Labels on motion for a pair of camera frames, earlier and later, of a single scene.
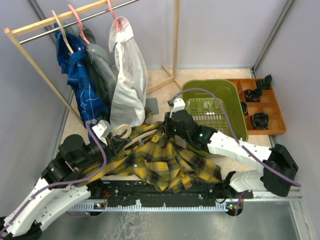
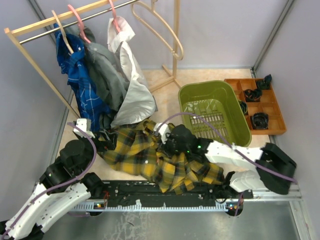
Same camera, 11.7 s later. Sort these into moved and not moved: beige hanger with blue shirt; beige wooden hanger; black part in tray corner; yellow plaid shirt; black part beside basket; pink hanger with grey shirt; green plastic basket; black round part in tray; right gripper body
Moved: right gripper body; beige wooden hanger; yellow plaid shirt
Not moved: black round part in tray; beige hanger with blue shirt; black part beside basket; green plastic basket; pink hanger with grey shirt; black part in tray corner
